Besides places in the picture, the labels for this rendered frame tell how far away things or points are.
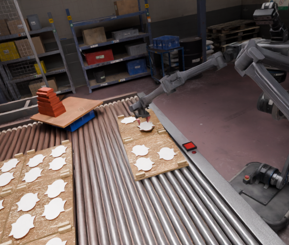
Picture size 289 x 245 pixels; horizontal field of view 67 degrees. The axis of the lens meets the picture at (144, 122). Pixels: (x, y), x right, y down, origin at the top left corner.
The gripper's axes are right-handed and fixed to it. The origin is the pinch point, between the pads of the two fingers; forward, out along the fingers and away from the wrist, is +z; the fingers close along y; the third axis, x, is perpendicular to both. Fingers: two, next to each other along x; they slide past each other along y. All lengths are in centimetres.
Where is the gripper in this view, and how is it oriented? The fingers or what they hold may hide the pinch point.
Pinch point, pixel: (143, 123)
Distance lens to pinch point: 181.9
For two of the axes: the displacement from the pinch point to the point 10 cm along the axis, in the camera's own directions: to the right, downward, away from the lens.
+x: -3.7, -4.3, 8.3
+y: 9.2, -2.9, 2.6
